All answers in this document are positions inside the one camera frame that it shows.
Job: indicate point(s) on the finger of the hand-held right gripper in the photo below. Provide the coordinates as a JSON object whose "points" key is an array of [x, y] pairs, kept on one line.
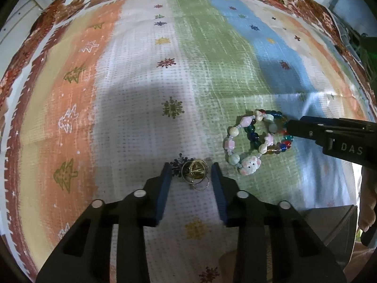
{"points": [[306, 131], [338, 120]]}

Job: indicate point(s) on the rectangular metal tin box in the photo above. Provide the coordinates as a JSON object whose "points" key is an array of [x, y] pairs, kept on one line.
{"points": [[330, 227]]}

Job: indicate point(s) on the white bed headboard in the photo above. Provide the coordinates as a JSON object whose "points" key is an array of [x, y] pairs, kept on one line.
{"points": [[17, 14]]}

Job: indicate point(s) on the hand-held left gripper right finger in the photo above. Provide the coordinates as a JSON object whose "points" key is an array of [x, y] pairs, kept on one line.
{"points": [[219, 188]]}

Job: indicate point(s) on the pastel striped blanket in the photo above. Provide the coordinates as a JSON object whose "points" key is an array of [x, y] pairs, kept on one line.
{"points": [[147, 109]]}

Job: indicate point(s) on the person's right hand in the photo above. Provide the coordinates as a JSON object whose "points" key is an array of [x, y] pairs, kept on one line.
{"points": [[368, 206]]}

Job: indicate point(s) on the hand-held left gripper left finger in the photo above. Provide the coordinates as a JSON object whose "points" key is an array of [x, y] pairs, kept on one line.
{"points": [[165, 188]]}

